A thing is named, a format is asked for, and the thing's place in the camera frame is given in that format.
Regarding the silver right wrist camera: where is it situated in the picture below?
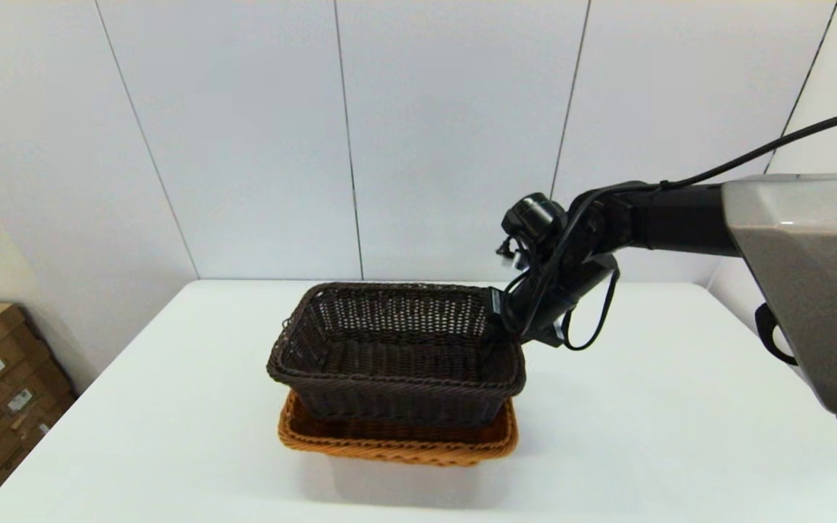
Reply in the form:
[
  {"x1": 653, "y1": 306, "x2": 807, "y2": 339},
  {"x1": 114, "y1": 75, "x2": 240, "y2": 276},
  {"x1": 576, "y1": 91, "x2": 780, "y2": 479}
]
[{"x1": 497, "y1": 236, "x2": 532, "y2": 271}]

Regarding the orange wicker basket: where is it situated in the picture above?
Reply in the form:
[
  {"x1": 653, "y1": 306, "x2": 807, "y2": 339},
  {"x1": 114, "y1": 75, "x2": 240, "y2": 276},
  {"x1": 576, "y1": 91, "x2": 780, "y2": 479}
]
[{"x1": 278, "y1": 389, "x2": 519, "y2": 466}]

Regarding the dark brown wicker basket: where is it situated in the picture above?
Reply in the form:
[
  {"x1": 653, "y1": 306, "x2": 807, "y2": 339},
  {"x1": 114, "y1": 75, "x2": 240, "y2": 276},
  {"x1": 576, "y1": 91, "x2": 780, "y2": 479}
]
[{"x1": 267, "y1": 282, "x2": 527, "y2": 428}]

